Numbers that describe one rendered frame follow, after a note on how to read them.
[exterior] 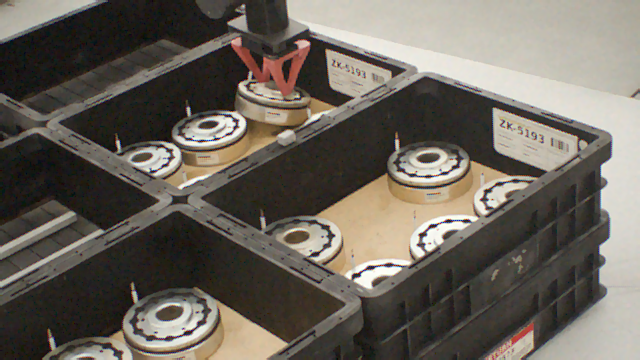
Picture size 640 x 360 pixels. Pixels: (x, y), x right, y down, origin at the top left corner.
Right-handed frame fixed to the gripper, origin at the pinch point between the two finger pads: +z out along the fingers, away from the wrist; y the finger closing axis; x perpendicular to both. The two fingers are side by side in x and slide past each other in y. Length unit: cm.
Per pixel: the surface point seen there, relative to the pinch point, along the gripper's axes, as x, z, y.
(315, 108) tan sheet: 4.9, 5.5, 2.2
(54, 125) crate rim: -30.4, -4.9, -7.3
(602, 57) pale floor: 180, 97, -72
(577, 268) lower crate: 3, 8, 50
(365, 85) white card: 7.2, -0.4, 10.6
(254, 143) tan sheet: -7.1, 5.1, 3.0
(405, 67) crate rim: 7.9, -5.4, 17.9
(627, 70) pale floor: 177, 96, -61
